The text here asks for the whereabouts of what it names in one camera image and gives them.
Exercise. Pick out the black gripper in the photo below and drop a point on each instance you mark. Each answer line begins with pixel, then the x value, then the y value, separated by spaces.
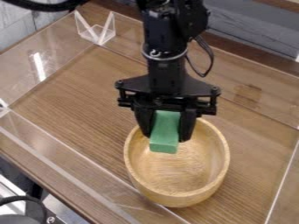
pixel 168 89

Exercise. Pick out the green rectangular block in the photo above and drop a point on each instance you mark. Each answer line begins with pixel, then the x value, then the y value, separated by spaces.
pixel 165 135

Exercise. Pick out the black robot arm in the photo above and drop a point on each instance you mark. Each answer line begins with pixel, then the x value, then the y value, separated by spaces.
pixel 173 22

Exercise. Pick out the brown wooden bowl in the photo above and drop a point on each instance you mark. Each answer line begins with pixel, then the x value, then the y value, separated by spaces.
pixel 181 179

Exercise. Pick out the clear acrylic corner bracket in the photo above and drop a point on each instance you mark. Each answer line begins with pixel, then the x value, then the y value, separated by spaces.
pixel 98 34

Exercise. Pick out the clear acrylic tray wall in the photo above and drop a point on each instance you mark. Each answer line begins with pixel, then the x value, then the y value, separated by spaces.
pixel 100 196

